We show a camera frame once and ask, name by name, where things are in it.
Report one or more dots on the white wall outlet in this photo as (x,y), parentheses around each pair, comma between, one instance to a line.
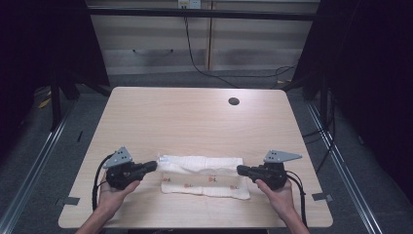
(189,4)

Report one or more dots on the person's left hand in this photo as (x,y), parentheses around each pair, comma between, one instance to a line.
(112,196)

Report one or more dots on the metal floor rail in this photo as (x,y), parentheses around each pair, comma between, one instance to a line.
(32,169)
(344,169)

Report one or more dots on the black metal stand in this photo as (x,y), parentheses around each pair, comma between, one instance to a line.
(56,104)

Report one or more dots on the yellow floor tape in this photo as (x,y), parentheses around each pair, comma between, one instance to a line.
(45,101)

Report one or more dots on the person's right hand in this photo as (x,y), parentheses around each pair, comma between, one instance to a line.
(279,198)

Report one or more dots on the black horizontal bar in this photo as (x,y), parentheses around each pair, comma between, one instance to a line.
(201,14)

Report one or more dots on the white printed towel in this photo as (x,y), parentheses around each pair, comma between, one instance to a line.
(207,178)

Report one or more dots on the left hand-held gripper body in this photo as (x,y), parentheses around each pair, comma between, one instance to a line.
(125,174)

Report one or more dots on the grey tape piece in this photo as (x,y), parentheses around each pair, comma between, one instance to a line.
(322,196)
(71,201)

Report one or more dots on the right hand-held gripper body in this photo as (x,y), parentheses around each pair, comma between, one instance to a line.
(271,175)

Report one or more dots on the black curtain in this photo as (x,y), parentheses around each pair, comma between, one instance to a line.
(39,42)
(367,81)

